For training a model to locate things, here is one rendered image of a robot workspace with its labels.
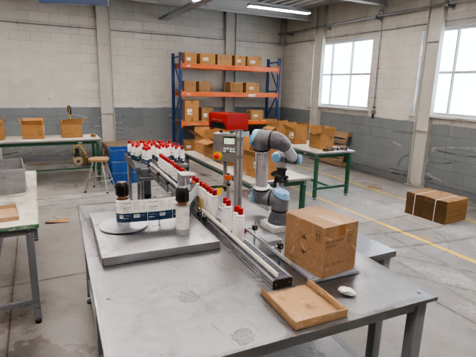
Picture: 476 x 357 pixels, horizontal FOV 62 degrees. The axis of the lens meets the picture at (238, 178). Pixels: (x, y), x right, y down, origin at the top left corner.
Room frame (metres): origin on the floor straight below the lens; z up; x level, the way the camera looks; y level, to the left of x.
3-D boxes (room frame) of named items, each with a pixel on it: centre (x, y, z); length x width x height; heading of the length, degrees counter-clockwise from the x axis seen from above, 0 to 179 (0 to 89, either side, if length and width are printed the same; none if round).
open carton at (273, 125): (7.80, -0.75, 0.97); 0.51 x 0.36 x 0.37; 120
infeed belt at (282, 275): (2.50, 0.11, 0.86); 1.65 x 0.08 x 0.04; 25
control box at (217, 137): (2.63, 0.08, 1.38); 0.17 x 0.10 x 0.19; 80
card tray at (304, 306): (1.59, -0.30, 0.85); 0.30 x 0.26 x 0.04; 25
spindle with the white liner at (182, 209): (2.31, 0.34, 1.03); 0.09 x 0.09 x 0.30
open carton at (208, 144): (5.53, 0.34, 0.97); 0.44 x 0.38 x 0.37; 122
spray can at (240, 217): (2.20, -0.02, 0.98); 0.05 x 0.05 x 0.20
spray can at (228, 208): (2.37, 0.06, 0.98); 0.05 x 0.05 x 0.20
